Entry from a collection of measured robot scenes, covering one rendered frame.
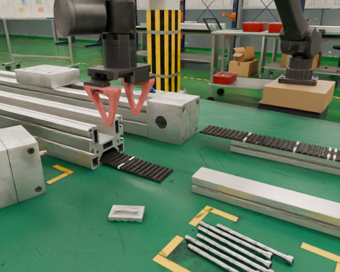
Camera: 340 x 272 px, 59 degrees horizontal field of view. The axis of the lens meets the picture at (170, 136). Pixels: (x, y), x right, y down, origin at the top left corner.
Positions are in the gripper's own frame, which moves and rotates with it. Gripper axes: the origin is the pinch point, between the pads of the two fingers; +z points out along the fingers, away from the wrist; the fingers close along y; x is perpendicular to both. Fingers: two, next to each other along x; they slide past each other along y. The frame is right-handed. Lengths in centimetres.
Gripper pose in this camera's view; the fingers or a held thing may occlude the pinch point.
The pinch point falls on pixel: (122, 115)
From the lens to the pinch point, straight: 57.0
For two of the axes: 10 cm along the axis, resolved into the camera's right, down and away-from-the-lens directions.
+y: -5.1, 3.1, -8.0
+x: 8.6, 2.0, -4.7
